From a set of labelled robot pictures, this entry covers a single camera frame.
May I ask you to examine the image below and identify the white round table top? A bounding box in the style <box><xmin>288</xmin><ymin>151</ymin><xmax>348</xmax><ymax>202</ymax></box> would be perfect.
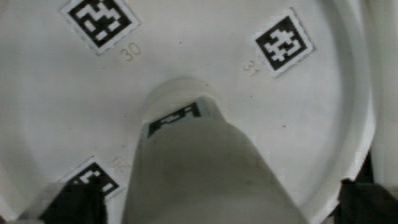
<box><xmin>0</xmin><ymin>0</ymin><xmax>375</xmax><ymax>224</ymax></box>

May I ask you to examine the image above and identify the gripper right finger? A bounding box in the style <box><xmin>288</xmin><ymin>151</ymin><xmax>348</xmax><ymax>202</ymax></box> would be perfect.
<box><xmin>330</xmin><ymin>178</ymin><xmax>398</xmax><ymax>224</ymax></box>

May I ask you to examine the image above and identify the white cylindrical table leg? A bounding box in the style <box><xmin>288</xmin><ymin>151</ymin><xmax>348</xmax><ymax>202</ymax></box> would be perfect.
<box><xmin>122</xmin><ymin>98</ymin><xmax>307</xmax><ymax>224</ymax></box>

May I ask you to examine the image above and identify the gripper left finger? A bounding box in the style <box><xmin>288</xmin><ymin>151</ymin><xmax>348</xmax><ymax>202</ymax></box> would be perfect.
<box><xmin>16</xmin><ymin>181</ymin><xmax>112</xmax><ymax>224</ymax></box>

